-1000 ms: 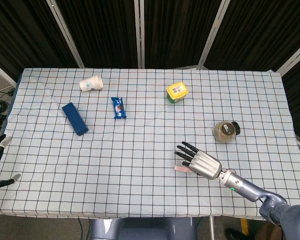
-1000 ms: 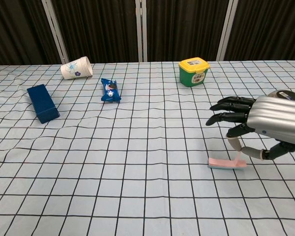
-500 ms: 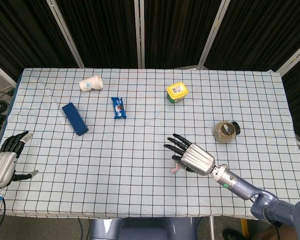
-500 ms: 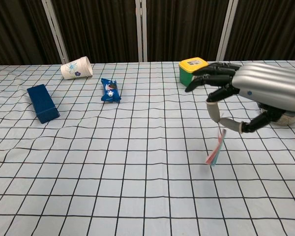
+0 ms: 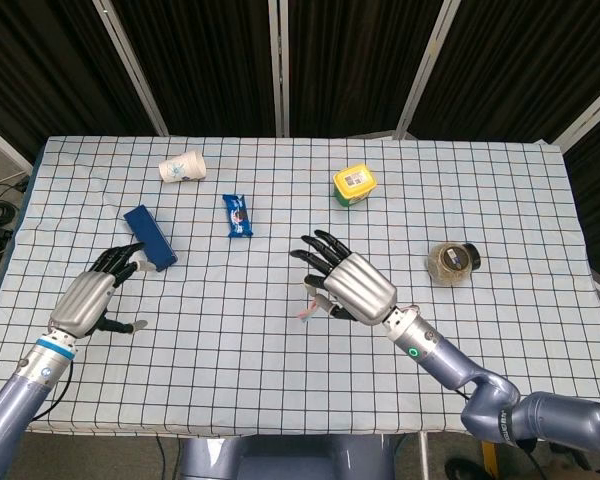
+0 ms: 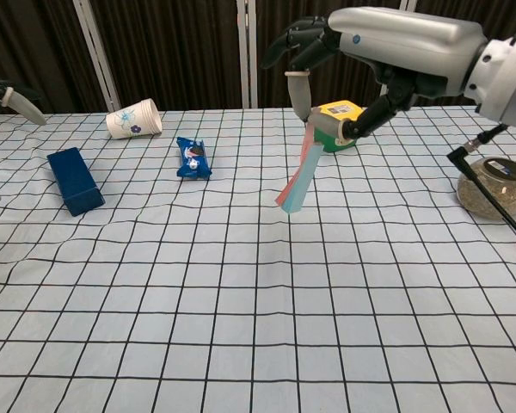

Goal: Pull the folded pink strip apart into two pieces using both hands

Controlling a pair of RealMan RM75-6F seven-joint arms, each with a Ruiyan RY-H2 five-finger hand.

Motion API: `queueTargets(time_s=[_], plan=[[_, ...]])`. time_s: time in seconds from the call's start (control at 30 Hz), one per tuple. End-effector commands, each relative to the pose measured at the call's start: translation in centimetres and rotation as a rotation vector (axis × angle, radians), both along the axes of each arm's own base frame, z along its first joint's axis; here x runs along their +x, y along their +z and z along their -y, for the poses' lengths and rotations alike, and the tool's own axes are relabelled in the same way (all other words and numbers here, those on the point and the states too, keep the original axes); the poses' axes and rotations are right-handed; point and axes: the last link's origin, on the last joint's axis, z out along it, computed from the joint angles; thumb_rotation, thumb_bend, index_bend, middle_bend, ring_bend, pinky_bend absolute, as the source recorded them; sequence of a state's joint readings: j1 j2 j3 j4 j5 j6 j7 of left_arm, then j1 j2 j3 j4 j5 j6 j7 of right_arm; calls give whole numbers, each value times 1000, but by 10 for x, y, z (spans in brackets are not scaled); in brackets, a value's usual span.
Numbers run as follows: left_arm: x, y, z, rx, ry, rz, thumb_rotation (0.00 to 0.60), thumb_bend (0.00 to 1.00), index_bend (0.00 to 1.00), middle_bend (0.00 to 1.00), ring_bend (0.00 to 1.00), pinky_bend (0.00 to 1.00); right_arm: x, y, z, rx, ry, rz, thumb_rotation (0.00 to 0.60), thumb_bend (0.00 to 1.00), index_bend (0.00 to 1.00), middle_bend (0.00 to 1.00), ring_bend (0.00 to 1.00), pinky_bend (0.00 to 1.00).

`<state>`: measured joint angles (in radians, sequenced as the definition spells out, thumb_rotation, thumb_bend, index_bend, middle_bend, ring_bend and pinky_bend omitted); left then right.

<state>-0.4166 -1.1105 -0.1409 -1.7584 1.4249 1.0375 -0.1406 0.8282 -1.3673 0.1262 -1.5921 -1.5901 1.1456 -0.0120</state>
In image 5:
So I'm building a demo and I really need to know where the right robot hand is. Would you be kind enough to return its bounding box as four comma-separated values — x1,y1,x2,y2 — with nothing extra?
289,229,399,326

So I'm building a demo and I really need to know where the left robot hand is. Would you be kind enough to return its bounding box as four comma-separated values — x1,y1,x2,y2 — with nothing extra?
48,242,149,341

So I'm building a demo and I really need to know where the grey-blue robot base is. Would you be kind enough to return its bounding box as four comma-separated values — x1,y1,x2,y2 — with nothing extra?
179,433,397,480

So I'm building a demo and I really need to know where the dark blue rectangular box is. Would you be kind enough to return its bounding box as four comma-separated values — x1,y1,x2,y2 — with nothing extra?
123,203,179,273

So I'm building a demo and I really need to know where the glass jar black lid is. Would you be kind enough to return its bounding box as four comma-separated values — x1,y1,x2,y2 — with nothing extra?
427,241,482,287

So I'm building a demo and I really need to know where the yellow lid green container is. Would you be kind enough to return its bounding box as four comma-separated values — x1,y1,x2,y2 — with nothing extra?
332,162,379,209

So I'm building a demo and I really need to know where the checkered light blue tablecloth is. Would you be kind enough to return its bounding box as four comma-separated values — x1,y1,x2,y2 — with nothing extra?
0,134,600,442

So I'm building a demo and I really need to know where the blue cookie packet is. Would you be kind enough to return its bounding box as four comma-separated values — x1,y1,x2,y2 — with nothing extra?
222,193,256,239

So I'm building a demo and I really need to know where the white paper cup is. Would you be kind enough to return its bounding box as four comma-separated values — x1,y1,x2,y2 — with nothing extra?
158,149,208,185

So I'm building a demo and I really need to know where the white table leg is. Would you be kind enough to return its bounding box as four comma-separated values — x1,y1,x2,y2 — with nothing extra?
417,432,430,480

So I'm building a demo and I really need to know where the yellow floor object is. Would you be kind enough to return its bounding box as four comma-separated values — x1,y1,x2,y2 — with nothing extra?
480,439,499,474

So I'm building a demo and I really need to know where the black folding partition screen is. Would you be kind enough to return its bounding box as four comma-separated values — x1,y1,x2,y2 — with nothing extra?
0,0,600,281

